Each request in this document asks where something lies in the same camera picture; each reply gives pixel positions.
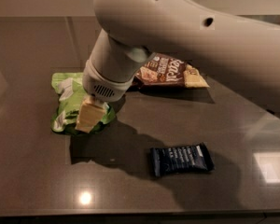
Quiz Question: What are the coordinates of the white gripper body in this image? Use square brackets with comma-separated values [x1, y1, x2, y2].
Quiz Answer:
[82, 60, 133, 103]

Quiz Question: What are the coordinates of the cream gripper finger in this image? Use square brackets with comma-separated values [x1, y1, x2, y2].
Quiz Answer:
[76, 95, 108, 133]

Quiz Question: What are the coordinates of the green rice chip bag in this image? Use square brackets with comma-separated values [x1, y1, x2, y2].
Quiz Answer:
[50, 73, 116, 136]

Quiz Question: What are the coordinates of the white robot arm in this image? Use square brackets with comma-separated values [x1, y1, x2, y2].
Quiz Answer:
[82, 0, 280, 118]

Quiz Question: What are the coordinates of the brown chip bag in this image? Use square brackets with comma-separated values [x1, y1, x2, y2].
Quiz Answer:
[132, 53, 209, 89]

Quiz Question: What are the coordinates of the dark blue snack bar wrapper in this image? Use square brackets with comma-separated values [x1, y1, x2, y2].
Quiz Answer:
[150, 143, 215, 177]

